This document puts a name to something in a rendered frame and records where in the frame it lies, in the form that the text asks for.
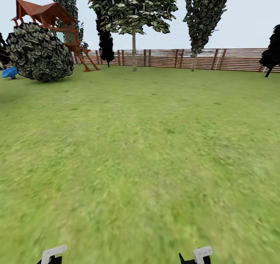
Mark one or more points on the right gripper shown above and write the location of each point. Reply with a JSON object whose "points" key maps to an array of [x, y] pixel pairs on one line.
{"points": [[206, 260]]}

